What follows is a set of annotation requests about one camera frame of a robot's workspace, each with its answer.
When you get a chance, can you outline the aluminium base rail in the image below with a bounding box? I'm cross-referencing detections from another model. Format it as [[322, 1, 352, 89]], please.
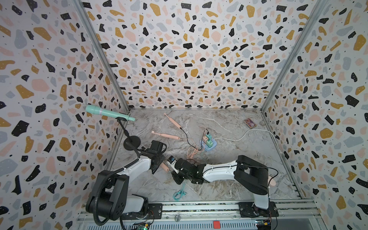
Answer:
[[77, 199, 320, 230]]

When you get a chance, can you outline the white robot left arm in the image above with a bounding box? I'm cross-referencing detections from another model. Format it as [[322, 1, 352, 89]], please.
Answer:
[[86, 140, 167, 226]]

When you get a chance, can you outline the pink toothbrush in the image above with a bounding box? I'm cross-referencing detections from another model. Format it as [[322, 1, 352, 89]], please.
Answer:
[[151, 131, 181, 140], [160, 163, 170, 172], [164, 113, 182, 129]]

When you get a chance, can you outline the pink round cap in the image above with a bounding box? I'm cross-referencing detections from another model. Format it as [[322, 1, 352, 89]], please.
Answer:
[[268, 176, 277, 187]]

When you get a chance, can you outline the small colourful card box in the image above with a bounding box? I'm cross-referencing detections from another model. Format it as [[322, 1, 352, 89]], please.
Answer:
[[244, 118, 257, 129]]

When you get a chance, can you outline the black charging cable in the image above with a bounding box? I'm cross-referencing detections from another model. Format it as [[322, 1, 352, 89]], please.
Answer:
[[180, 128, 209, 151]]

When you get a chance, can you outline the black microphone stand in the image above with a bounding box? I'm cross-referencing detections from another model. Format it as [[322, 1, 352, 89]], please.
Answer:
[[116, 117, 141, 150]]

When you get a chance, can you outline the black corrugated conduit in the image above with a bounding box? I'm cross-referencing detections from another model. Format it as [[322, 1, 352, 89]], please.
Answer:
[[87, 150, 140, 226]]

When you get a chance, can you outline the white power strip cable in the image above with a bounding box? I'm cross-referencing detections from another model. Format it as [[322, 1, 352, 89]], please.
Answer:
[[214, 128, 281, 156]]

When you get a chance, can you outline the green plug adapter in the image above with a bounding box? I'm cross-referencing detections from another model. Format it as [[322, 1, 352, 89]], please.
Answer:
[[206, 140, 213, 148]]

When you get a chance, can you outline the teal cable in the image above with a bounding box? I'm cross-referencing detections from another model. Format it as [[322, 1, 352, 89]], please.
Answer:
[[172, 183, 187, 201]]

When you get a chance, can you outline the light blue power strip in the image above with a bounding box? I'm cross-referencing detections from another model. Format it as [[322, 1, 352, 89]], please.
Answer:
[[201, 140, 217, 151]]

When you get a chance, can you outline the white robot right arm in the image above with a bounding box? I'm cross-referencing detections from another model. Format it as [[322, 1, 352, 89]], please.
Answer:
[[167, 155, 269, 210]]

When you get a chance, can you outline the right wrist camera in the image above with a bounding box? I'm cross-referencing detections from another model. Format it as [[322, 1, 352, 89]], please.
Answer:
[[167, 156, 179, 173]]

